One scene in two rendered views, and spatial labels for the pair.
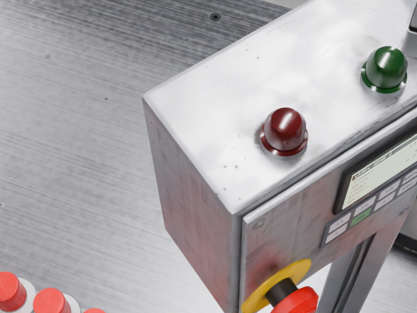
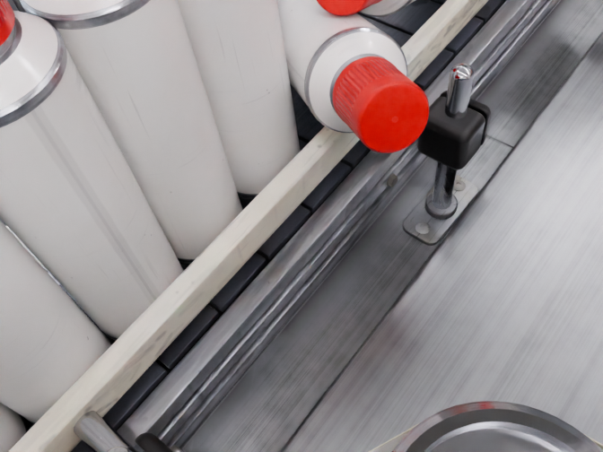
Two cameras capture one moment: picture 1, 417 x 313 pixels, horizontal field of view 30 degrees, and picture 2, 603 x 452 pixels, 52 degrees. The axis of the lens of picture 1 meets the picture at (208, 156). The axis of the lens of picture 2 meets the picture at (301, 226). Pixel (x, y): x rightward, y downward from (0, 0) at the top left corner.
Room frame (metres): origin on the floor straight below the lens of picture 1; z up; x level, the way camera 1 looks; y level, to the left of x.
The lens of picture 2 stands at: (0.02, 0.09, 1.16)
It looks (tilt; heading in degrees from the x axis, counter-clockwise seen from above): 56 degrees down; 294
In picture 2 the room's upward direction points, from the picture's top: 10 degrees counter-clockwise
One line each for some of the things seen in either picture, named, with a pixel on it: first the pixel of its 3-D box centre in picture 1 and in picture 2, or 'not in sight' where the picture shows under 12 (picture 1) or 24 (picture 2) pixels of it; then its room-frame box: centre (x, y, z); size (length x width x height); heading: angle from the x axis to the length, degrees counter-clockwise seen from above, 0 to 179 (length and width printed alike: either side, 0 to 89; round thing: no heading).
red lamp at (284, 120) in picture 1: (285, 129); not in sight; (0.21, -0.04, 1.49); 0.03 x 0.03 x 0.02
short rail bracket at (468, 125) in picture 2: not in sight; (450, 146); (0.03, -0.14, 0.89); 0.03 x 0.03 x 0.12; 67
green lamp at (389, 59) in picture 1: (386, 68); not in sight; (0.25, -0.10, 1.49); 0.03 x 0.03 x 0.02
